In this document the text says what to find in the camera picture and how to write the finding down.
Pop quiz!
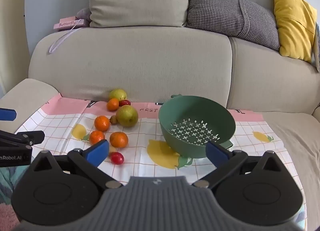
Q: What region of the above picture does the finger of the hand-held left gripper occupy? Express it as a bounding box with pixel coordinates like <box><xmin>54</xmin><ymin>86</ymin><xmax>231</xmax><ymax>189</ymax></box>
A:
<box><xmin>0</xmin><ymin>130</ymin><xmax>45</xmax><ymax>146</ymax></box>
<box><xmin>0</xmin><ymin>108</ymin><xmax>17</xmax><ymax>121</ymax></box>

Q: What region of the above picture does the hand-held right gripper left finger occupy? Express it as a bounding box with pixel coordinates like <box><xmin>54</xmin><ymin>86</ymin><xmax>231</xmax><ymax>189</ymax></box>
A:
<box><xmin>31</xmin><ymin>140</ymin><xmax>123</xmax><ymax>189</ymax></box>

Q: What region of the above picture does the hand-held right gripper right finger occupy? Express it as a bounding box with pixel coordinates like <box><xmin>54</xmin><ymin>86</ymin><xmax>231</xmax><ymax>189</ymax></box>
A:
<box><xmin>191</xmin><ymin>141</ymin><xmax>285</xmax><ymax>189</ymax></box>

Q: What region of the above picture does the orange mandarin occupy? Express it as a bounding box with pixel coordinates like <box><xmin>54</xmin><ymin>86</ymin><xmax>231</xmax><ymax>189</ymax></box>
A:
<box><xmin>89</xmin><ymin>130</ymin><xmax>106</xmax><ymax>145</ymax></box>
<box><xmin>109</xmin><ymin>131</ymin><xmax>129</xmax><ymax>148</ymax></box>
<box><xmin>94</xmin><ymin>115</ymin><xmax>111</xmax><ymax>132</ymax></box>
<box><xmin>107</xmin><ymin>98</ymin><xmax>120</xmax><ymax>111</ymax></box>

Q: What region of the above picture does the green colander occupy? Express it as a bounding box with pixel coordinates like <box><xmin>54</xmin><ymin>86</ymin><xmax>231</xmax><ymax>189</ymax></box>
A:
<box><xmin>158</xmin><ymin>94</ymin><xmax>237</xmax><ymax>159</ymax></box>

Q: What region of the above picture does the large green pear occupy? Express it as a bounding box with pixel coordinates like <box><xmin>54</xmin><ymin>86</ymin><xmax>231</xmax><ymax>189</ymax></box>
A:
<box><xmin>116</xmin><ymin>105</ymin><xmax>139</xmax><ymax>128</ymax></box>

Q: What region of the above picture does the teal pink patterned blanket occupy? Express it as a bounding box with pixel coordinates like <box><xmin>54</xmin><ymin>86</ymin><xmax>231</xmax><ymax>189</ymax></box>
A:
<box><xmin>0</xmin><ymin>165</ymin><xmax>24</xmax><ymax>231</ymax></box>

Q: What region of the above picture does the pink checked printed cloth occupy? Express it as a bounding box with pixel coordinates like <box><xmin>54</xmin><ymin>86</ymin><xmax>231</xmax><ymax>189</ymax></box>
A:
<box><xmin>14</xmin><ymin>93</ymin><xmax>308</xmax><ymax>231</ymax></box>

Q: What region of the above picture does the small yellow pear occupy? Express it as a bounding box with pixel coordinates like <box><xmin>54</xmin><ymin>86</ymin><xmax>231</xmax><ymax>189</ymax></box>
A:
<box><xmin>108</xmin><ymin>89</ymin><xmax>128</xmax><ymax>102</ymax></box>

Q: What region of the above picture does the white ribbon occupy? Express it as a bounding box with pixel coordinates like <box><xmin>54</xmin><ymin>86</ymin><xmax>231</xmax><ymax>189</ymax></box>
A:
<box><xmin>49</xmin><ymin>20</ymin><xmax>84</xmax><ymax>53</ymax></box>

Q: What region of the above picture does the beige fabric sofa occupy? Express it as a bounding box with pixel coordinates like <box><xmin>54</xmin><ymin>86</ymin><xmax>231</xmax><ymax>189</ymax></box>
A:
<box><xmin>0</xmin><ymin>25</ymin><xmax>320</xmax><ymax>231</ymax></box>

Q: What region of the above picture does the pink cardboard box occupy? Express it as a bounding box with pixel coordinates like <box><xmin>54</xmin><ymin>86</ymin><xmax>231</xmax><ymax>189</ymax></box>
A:
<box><xmin>53</xmin><ymin>15</ymin><xmax>90</xmax><ymax>32</ymax></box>

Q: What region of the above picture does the purple plush toy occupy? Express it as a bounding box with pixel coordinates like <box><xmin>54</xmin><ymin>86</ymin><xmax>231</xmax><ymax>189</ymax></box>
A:
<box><xmin>76</xmin><ymin>8</ymin><xmax>91</xmax><ymax>21</ymax></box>

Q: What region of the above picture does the houndstooth cushion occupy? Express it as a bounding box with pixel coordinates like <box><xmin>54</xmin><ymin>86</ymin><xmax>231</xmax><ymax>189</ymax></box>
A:
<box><xmin>186</xmin><ymin>0</ymin><xmax>280</xmax><ymax>51</ymax></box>

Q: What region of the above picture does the yellow cushion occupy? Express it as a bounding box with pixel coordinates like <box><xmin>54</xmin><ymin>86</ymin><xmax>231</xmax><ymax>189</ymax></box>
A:
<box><xmin>272</xmin><ymin>0</ymin><xmax>318</xmax><ymax>63</ymax></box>

